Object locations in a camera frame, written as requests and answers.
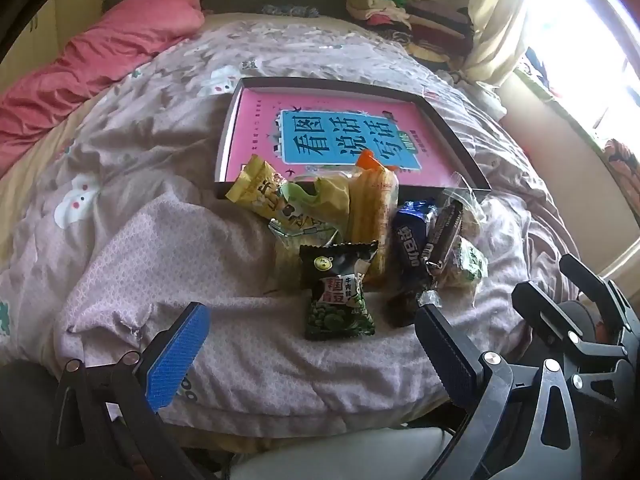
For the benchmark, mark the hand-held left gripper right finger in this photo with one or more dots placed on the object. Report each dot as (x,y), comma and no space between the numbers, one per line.
(445,355)

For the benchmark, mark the stack of folded clothes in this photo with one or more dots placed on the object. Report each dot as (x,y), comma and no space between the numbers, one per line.
(400,15)

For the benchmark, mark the light green snack packet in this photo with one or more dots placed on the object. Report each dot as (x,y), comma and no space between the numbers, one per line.
(325,195)

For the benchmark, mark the colourful hanging cloth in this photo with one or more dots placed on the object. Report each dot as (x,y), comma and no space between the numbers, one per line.
(537,72)

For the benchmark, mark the blue cookie packet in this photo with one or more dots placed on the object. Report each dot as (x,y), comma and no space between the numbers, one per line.
(410,240)

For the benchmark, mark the lilac patterned duvet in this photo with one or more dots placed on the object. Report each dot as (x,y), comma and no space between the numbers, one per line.
(150,240)

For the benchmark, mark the orange-ended biscuit stick packet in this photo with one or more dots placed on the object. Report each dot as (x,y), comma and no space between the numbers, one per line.
(370,210)

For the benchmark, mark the yellow bed sheet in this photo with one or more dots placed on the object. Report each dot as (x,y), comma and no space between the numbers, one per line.
(40,150)

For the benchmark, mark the dark patterned cloth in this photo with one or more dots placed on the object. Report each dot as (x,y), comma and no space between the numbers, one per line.
(290,10)

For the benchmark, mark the cream wardrobe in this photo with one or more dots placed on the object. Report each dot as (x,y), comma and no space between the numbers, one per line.
(55,20)

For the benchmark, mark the black green pea packet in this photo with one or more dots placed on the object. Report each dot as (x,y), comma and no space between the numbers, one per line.
(337,300)

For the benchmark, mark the dark tray with pink base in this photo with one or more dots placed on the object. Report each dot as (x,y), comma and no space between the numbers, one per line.
(260,125)

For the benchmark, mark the yellow snack packet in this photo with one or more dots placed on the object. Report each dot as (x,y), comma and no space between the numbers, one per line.
(255,185)

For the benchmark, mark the bright window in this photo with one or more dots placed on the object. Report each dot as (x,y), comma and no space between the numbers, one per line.
(575,35)

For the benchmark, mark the cream curtain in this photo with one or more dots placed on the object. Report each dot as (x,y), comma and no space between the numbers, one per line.
(500,10)

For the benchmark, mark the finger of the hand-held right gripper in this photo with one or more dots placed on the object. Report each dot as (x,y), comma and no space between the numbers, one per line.
(582,275)
(537,307)

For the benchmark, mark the brown chocolate bar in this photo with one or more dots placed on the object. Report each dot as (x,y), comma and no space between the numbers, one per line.
(442,232)

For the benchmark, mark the green label pastry packet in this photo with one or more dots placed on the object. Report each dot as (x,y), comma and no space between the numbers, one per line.
(467,262)

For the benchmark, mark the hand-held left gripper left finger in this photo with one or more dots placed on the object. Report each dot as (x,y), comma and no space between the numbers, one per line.
(177,355)

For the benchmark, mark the pink pillow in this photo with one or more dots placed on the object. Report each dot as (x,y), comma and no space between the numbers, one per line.
(100,60)

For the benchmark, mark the dark brown candy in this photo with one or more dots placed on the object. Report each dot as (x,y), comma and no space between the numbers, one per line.
(405,305)

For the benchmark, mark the clear yellow jelly packet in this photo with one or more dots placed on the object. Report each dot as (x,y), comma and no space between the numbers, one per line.
(287,265)

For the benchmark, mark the clear brown pastry packet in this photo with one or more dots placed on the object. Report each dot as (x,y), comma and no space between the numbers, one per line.
(470,220)

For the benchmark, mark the orange patterned cloth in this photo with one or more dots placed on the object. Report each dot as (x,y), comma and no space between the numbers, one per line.
(622,170)

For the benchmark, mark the white crumpled cloth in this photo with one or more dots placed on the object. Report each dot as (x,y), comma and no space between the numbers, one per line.
(475,90)

